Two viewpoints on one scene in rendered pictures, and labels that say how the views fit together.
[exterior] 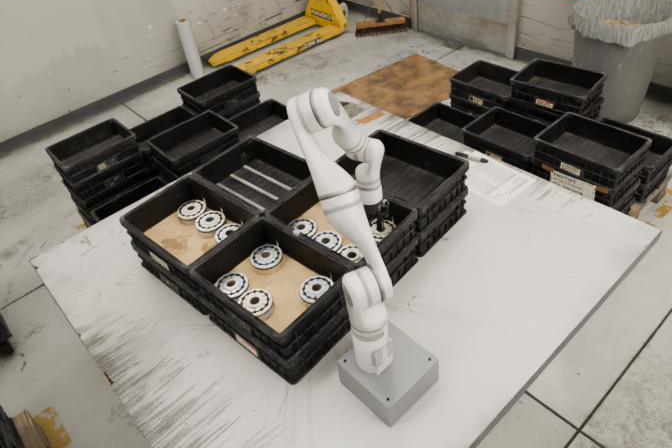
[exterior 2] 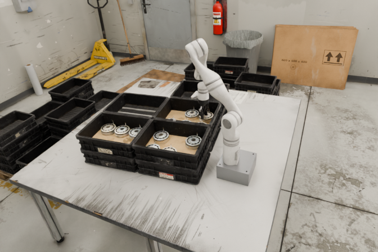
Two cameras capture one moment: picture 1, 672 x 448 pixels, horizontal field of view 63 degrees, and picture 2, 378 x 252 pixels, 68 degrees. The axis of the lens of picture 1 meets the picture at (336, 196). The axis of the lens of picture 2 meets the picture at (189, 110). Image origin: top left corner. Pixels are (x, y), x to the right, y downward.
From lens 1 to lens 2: 0.75 m
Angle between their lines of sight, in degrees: 23
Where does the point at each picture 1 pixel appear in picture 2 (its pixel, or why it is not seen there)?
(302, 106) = (195, 45)
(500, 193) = (237, 99)
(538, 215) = (256, 103)
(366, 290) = (236, 118)
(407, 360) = (244, 156)
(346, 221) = (221, 90)
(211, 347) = (147, 184)
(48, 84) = not seen: outside the picture
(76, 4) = not seen: outside the picture
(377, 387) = (239, 169)
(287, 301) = (181, 149)
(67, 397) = not seen: outside the picture
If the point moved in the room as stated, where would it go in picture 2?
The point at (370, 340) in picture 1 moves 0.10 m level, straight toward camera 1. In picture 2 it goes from (235, 145) to (246, 156)
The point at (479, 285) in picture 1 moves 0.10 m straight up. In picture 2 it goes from (250, 130) to (250, 119)
